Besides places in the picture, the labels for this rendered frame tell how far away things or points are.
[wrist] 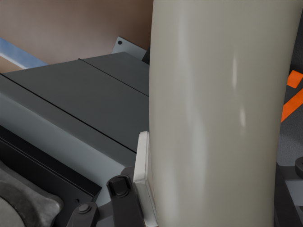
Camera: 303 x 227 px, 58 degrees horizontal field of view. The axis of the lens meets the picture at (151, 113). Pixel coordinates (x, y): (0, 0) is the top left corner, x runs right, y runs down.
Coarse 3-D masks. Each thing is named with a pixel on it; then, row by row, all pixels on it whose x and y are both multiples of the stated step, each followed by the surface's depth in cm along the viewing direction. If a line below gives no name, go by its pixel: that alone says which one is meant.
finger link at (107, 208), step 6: (126, 168) 17; (132, 168) 17; (120, 174) 17; (126, 174) 16; (132, 174) 16; (132, 180) 16; (108, 204) 14; (138, 204) 14; (102, 210) 14; (108, 210) 13; (102, 216) 13; (108, 216) 13; (102, 222) 13; (108, 222) 13
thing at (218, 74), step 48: (192, 0) 5; (240, 0) 4; (288, 0) 5; (192, 48) 5; (240, 48) 5; (288, 48) 5; (192, 96) 5; (240, 96) 5; (192, 144) 5; (240, 144) 5; (192, 192) 6; (240, 192) 5
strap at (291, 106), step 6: (300, 90) 110; (294, 96) 111; (300, 96) 110; (288, 102) 112; (294, 102) 111; (300, 102) 111; (288, 108) 113; (294, 108) 112; (282, 114) 114; (288, 114) 113; (282, 120) 115
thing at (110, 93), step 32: (64, 64) 81; (96, 64) 94; (128, 64) 111; (0, 96) 54; (32, 96) 58; (64, 96) 64; (96, 96) 71; (128, 96) 81; (32, 128) 54; (64, 128) 53; (96, 128) 58; (128, 128) 64; (64, 160) 54; (96, 160) 52; (128, 160) 52
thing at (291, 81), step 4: (292, 72) 104; (296, 72) 104; (288, 76) 106; (292, 76) 105; (296, 76) 104; (300, 76) 103; (288, 80) 106; (292, 80) 105; (296, 80) 104; (300, 80) 104; (288, 84) 106; (292, 84) 105; (296, 84) 104
